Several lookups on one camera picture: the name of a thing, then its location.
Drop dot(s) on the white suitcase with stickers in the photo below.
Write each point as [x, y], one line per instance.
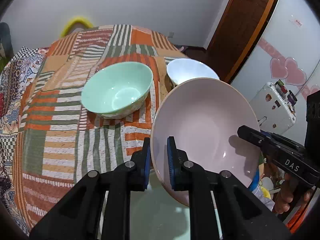
[274, 107]

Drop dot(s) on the person's right hand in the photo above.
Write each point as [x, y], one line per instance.
[285, 197]

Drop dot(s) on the mint green plate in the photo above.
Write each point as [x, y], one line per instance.
[154, 214]

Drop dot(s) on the pink wide bowl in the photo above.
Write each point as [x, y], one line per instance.
[203, 115]

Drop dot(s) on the white bowl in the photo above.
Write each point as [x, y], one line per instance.
[184, 69]

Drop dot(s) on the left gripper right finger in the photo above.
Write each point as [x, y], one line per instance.
[220, 206]

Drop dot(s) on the wooden door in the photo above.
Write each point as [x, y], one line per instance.
[240, 26]

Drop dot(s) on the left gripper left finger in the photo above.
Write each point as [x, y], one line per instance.
[98, 206]

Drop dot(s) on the yellow curved foam tube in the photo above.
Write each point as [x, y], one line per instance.
[75, 22]

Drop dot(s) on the mint green bowl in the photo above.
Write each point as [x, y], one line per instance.
[117, 90]

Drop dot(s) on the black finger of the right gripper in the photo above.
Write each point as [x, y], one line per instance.
[254, 137]

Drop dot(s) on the wall power socket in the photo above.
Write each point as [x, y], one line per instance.
[171, 34]

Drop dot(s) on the patterned floral quilt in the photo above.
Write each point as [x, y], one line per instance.
[19, 72]

